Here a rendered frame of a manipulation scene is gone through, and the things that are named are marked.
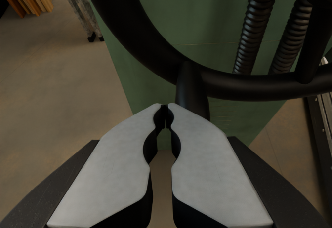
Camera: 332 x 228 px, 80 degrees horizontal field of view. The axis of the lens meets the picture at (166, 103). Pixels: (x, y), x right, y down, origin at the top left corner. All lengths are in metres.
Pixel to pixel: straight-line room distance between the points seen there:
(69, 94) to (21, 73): 0.37
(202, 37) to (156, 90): 0.18
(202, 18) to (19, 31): 1.56
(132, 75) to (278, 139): 0.75
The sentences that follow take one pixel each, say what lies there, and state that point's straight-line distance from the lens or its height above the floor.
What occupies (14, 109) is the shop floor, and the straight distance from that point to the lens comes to 1.30.
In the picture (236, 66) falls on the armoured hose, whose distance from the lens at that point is 0.28.
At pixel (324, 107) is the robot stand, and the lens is 0.98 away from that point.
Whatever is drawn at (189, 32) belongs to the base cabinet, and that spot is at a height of 0.62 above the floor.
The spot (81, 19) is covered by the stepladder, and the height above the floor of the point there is 0.16.
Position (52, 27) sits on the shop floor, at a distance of 1.70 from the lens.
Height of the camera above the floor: 0.85
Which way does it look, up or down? 57 degrees down
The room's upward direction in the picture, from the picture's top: 5 degrees counter-clockwise
